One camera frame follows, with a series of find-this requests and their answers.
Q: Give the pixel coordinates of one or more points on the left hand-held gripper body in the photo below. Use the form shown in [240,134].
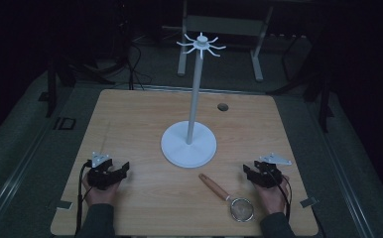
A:
[98,173]

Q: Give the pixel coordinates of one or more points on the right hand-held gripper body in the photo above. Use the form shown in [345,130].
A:
[267,173]

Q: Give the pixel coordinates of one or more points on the person's left hand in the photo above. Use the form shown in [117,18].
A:
[100,196]

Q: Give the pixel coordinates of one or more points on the person's right hand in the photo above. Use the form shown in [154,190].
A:
[272,200]

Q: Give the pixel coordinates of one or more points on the grey tape strip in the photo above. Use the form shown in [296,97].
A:
[309,202]
[64,205]

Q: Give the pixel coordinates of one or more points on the white hook rack stand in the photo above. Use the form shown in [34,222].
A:
[189,145]

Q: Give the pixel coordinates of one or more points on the black metal stand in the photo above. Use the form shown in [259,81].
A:
[51,92]

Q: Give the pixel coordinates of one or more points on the white metal table frame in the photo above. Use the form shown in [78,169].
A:
[257,53]

